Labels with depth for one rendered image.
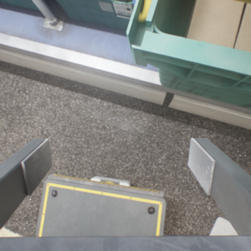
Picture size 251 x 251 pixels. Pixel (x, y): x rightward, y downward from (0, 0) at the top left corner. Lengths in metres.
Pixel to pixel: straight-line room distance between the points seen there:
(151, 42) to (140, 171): 1.19
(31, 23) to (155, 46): 0.83
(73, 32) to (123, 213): 0.91
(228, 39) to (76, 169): 1.29
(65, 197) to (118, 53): 0.82
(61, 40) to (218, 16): 0.67
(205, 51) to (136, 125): 1.16
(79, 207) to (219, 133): 1.02
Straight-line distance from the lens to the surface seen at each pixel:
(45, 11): 0.87
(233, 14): 0.36
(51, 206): 1.20
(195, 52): 0.20
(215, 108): 0.88
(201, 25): 0.33
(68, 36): 0.88
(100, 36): 0.83
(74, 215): 1.16
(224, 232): 1.52
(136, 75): 0.73
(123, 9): 0.70
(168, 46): 0.20
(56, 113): 1.53
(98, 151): 1.38
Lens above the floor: 1.33
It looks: 81 degrees down
